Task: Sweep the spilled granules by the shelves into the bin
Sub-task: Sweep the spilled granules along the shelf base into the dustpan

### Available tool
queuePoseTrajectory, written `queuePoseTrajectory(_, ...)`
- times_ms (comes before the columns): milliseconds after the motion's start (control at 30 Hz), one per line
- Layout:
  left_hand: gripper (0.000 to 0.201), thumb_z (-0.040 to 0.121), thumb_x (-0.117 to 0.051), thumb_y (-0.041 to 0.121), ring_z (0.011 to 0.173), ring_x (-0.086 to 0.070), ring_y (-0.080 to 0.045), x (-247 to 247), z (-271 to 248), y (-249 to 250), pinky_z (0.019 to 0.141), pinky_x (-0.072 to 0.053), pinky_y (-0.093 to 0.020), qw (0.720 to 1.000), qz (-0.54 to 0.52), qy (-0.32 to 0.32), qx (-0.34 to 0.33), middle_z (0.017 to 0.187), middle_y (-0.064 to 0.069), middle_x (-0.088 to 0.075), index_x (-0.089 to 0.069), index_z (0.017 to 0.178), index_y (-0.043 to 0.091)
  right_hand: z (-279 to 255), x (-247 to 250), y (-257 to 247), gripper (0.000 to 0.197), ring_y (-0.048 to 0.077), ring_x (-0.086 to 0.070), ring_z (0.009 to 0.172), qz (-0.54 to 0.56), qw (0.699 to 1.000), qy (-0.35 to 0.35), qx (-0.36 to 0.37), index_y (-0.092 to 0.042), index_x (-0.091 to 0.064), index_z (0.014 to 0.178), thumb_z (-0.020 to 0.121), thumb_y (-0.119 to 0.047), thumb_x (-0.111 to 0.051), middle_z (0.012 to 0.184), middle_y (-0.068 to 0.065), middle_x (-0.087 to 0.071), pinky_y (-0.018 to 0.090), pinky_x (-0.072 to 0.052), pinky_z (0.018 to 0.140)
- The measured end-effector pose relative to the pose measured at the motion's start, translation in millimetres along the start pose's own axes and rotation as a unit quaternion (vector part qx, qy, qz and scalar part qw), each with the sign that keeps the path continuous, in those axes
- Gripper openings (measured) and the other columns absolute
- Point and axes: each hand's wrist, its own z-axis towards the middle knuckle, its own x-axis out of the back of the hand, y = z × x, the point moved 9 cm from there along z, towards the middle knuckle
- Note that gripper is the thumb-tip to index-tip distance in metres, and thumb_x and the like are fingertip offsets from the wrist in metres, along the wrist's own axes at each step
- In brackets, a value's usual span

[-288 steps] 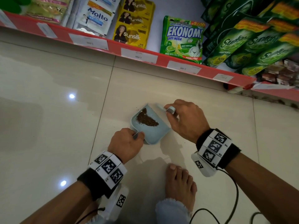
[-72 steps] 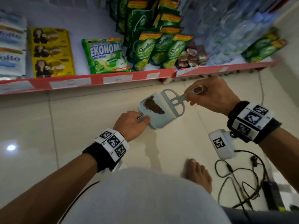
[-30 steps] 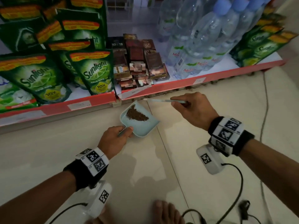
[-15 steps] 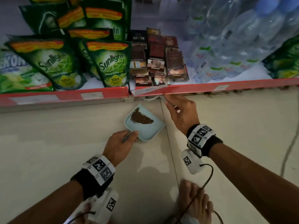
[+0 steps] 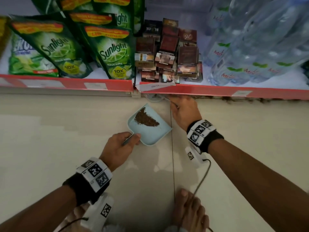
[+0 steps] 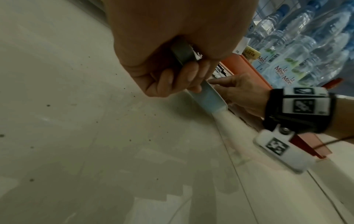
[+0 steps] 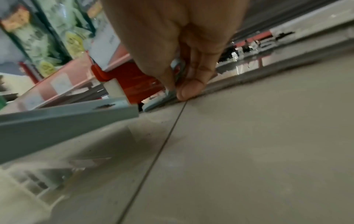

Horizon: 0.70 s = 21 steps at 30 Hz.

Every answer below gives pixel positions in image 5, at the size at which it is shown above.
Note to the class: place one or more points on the fuzzy blue left trouser cuff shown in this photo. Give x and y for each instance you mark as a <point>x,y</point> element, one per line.
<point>113,228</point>

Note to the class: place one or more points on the red edged store shelf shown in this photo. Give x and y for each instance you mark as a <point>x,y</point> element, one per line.
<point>72,83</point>

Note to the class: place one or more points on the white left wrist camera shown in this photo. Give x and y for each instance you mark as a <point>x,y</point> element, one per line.
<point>99,212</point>

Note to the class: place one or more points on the pile of small brown packets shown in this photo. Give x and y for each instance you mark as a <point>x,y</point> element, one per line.
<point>169,55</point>

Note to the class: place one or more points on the fuzzy blue right trouser cuff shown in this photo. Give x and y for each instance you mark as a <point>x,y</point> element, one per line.
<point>175,229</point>

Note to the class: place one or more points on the fuzzy blue trouser cuff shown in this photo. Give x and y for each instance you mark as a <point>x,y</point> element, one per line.
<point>113,228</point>
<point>175,229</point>

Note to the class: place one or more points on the light blue brush white bristles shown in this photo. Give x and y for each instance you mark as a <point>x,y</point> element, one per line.
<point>166,99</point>

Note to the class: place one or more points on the person's right hand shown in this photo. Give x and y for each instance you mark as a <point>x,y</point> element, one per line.
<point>186,113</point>

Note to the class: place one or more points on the light blue plastic dustpan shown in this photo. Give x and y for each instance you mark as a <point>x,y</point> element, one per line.
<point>152,135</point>

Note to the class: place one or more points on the person's left hand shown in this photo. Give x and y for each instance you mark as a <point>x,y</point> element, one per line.
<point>116,152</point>

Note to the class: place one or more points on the person's right foot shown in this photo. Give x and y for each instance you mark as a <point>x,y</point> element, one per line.
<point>190,210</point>

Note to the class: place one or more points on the brown granules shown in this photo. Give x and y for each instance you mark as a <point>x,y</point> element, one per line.
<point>144,119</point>

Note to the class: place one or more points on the person's right forearm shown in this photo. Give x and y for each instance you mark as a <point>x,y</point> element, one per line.
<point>260,186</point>

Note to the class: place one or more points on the black right wristband with markers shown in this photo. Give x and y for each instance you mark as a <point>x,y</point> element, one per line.
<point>202,135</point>

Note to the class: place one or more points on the light green detergent packet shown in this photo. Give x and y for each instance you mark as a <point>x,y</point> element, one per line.
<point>26,62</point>

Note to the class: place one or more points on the stack of dark green pouches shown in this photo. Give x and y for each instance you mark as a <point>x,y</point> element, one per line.
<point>113,53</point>

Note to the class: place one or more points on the person's left forearm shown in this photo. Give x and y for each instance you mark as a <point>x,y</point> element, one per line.
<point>36,210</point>

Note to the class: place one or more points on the stack of clear water bottles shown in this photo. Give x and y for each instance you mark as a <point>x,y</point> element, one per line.
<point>253,38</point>

